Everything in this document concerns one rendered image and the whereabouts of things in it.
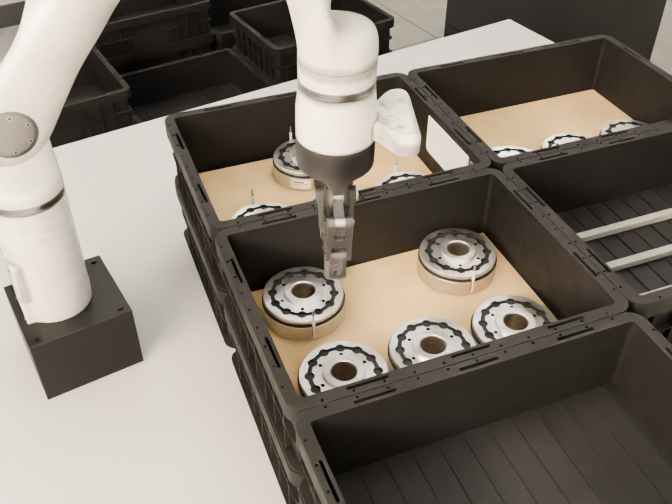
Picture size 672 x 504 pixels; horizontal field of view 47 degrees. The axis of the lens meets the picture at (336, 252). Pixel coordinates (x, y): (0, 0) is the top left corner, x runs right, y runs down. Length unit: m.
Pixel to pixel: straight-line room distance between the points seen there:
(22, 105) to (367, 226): 0.44
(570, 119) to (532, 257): 0.45
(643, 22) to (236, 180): 2.01
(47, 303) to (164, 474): 0.26
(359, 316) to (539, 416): 0.25
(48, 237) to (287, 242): 0.29
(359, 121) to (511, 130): 0.71
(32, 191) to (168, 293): 0.35
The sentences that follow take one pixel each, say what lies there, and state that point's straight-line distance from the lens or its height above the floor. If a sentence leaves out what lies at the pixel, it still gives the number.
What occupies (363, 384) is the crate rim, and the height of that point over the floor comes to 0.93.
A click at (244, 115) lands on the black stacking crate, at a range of 1.23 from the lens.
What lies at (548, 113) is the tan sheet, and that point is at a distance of 1.44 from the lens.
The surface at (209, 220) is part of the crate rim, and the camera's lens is 0.98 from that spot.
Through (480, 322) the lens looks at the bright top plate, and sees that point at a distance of 0.95.
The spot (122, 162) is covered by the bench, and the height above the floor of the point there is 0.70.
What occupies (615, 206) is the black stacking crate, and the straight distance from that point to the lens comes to 1.24.
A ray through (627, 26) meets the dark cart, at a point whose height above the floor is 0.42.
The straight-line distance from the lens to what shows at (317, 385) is 0.87.
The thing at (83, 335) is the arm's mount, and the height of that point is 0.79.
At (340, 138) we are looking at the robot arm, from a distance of 0.69.
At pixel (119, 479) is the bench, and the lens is 1.02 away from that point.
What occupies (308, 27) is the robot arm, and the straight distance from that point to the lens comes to 0.65.
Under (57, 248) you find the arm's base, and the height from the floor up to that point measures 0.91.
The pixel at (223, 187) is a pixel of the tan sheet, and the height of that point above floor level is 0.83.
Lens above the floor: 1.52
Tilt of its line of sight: 40 degrees down
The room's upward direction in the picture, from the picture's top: straight up
